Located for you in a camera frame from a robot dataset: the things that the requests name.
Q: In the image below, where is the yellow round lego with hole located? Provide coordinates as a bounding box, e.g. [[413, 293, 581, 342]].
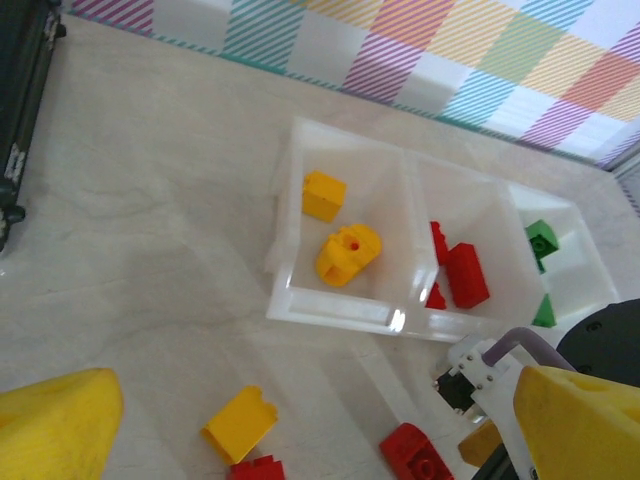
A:
[[313, 224, 383, 288]]

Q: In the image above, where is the purple right wrist cable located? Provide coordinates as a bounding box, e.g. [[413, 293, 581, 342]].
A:
[[482, 327, 576, 374]]

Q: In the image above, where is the yellow square lego brick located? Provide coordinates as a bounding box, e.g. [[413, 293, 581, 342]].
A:
[[200, 384, 279, 466], [301, 170, 348, 225]]

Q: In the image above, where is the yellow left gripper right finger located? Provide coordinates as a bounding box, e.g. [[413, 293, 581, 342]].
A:
[[513, 364, 640, 480]]

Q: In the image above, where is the black hard case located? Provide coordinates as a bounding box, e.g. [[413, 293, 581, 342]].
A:
[[0, 0, 69, 254]]

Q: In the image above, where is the green sloped lego brick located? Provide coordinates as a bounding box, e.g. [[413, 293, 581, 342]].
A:
[[530, 293, 558, 329], [523, 218, 561, 274]]

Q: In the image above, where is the red lego brick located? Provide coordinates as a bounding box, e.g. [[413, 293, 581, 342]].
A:
[[429, 220, 451, 266], [378, 422, 456, 480], [423, 281, 450, 310], [444, 242, 491, 309], [228, 454, 286, 480]]

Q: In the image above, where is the white three-compartment tray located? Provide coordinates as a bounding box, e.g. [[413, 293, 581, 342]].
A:
[[264, 115, 426, 336]]

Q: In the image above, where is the clear plastic container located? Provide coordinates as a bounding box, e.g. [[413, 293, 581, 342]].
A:
[[504, 182, 621, 331], [399, 147, 546, 344]]

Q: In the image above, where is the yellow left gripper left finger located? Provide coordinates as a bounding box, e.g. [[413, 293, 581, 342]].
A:
[[0, 367, 125, 480]]

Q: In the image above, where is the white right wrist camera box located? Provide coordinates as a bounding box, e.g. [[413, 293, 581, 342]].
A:
[[433, 333, 531, 480]]

